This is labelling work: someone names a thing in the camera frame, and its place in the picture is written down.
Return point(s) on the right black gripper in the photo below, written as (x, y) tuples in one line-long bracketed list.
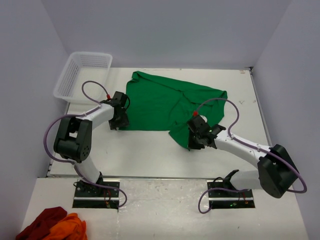
[(191, 145)]

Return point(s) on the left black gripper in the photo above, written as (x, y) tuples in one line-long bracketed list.
[(124, 122)]

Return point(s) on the green t shirt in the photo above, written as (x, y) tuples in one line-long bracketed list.
[(159, 103)]

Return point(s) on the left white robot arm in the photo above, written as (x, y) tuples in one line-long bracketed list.
[(73, 140)]

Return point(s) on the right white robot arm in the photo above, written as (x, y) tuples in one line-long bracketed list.
[(274, 172)]

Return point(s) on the white plastic basket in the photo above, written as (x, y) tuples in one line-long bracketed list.
[(81, 69)]

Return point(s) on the orange t shirt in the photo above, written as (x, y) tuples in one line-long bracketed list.
[(69, 228)]

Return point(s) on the dark red t shirt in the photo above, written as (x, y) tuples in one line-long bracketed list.
[(41, 226)]

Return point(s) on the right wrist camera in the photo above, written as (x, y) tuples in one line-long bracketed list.
[(204, 118)]

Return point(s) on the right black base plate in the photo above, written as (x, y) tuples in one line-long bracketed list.
[(220, 199)]

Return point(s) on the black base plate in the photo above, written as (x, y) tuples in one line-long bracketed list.
[(220, 199), (88, 196)]

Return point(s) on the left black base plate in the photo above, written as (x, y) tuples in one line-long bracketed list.
[(88, 196)]

